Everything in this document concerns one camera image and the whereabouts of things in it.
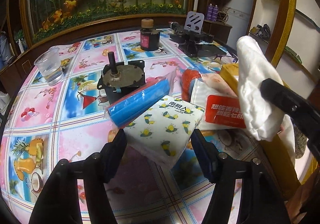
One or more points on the red white plastic package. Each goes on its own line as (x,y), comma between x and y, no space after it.
(212,95)

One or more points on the grey perforated phone stand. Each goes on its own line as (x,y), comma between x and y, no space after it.
(194,22)

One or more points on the dark bottle with cork cap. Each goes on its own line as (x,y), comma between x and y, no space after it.
(149,36)

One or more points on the purple bottle left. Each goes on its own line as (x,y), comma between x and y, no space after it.
(209,12)

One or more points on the purple frame eyeglasses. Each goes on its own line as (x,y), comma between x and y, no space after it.
(225,58)

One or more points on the floral picture tablecloth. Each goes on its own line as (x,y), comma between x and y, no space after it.
(46,124)

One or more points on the brown knitted hat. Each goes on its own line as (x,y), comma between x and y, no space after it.
(300,142)

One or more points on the white cloth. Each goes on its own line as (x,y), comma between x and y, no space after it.
(262,119)

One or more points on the black motor with shaft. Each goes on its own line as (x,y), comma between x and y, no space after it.
(119,79)

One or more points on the purple bottle right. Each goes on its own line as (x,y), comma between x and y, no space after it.
(215,13)

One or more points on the yellow cardboard box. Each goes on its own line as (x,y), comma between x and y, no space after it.
(276,156)

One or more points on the lemon print tissue pack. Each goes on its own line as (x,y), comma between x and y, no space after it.
(162,132)

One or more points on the black items on shelf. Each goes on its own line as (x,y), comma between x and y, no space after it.
(262,32)

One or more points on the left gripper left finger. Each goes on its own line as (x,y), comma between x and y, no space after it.
(59,200)

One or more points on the black device on table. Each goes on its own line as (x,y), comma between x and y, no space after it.
(194,45)

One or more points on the purple bottle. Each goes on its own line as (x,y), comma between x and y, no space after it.
(209,12)
(215,13)

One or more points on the clear plastic cup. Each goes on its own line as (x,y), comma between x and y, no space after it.
(49,65)

